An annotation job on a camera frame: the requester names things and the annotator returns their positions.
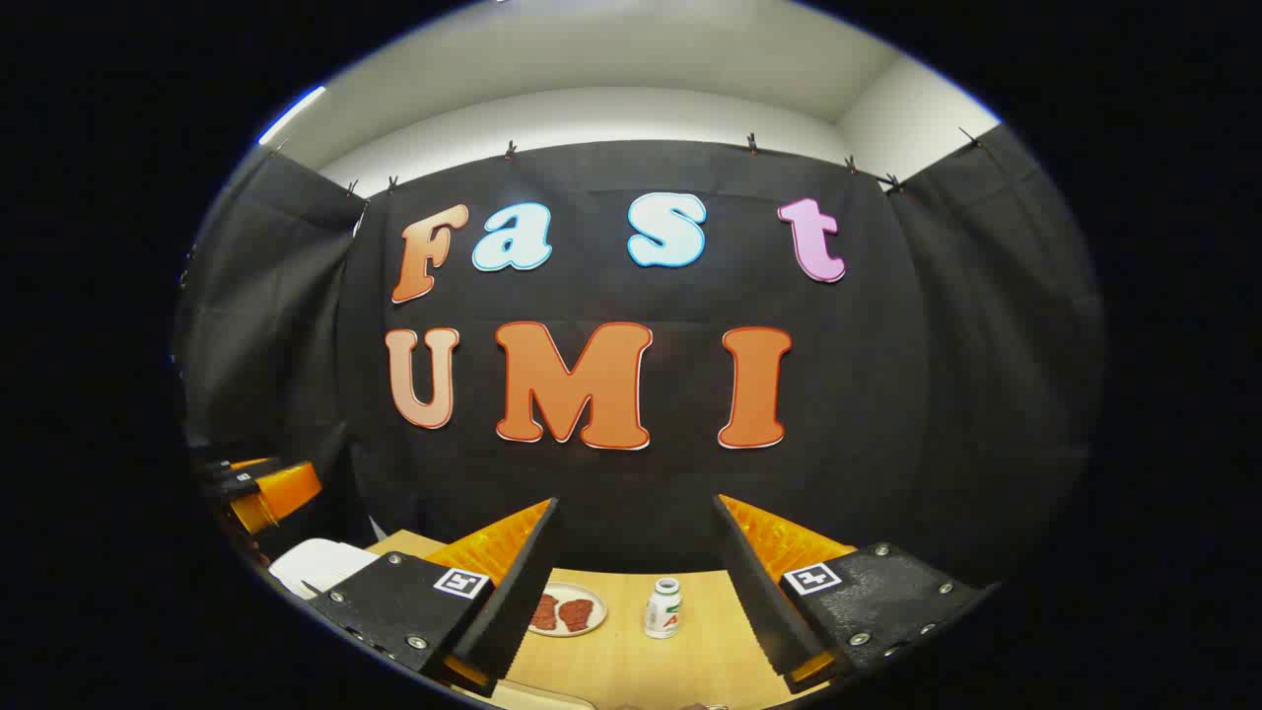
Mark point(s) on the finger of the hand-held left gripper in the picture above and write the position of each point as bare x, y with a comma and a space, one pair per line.
281, 493
222, 468

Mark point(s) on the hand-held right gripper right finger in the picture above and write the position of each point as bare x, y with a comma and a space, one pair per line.
759, 602

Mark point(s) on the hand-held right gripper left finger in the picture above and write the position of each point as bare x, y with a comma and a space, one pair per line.
523, 592

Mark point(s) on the white rice cooker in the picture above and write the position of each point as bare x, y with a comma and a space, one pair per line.
320, 567

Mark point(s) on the red meat piece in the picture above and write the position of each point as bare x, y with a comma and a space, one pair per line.
577, 615
544, 613

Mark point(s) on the white round plate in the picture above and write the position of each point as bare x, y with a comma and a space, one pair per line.
567, 631

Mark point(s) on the white drink bottle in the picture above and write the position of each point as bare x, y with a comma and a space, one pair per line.
663, 611

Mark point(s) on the black backdrop cloth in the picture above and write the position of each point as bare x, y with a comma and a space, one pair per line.
641, 493

